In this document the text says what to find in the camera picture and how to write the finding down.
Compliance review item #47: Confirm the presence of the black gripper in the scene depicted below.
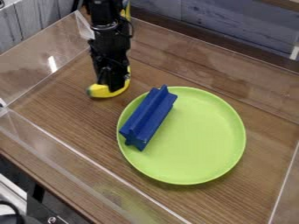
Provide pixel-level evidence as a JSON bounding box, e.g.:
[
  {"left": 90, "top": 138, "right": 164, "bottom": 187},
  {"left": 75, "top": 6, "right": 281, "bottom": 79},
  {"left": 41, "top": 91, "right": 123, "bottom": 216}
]
[{"left": 87, "top": 23, "right": 132, "bottom": 92}]

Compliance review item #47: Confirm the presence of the yellow toy banana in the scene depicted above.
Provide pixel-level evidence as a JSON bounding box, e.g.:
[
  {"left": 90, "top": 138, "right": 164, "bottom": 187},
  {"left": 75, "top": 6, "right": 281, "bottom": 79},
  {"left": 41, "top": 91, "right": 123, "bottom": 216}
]
[{"left": 86, "top": 67, "right": 130, "bottom": 98}]

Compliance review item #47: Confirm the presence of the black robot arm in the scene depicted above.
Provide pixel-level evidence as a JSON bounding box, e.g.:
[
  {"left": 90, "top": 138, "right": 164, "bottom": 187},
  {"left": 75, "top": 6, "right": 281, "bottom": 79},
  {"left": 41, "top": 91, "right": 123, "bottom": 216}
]
[{"left": 86, "top": 0, "right": 132, "bottom": 97}]

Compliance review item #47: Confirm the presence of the green round plate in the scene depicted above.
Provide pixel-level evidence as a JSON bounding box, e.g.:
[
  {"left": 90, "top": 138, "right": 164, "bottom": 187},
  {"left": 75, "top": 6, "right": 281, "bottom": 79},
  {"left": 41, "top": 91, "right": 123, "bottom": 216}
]
[{"left": 115, "top": 87, "right": 246, "bottom": 186}]

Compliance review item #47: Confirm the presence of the yellow labelled tin can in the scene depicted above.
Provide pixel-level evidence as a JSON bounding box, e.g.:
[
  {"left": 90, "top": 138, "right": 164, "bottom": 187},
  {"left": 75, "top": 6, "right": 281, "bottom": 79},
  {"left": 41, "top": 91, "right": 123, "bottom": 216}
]
[{"left": 119, "top": 0, "right": 130, "bottom": 21}]

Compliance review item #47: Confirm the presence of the blue cross-shaped block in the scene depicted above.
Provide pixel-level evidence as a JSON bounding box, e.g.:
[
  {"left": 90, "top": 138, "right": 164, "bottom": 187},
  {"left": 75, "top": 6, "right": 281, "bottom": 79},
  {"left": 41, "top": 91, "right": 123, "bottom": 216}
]
[{"left": 118, "top": 85, "right": 177, "bottom": 151}]

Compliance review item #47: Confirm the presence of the clear acrylic corner bracket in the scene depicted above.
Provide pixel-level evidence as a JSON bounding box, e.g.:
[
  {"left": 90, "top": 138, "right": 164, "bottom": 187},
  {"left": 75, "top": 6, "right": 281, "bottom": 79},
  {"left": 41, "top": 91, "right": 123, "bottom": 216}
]
[{"left": 74, "top": 10, "right": 94, "bottom": 40}]

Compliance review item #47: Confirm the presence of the clear acrylic enclosure wall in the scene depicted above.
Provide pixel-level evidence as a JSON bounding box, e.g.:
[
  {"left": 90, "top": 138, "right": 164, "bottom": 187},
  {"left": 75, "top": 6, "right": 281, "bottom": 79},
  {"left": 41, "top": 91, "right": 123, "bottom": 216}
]
[{"left": 0, "top": 100, "right": 192, "bottom": 224}]

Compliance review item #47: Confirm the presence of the black cable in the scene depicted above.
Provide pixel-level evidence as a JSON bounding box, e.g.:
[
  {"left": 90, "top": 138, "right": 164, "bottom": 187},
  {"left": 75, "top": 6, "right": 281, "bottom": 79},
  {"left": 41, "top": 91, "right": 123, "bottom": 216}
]
[{"left": 0, "top": 200, "right": 26, "bottom": 224}]

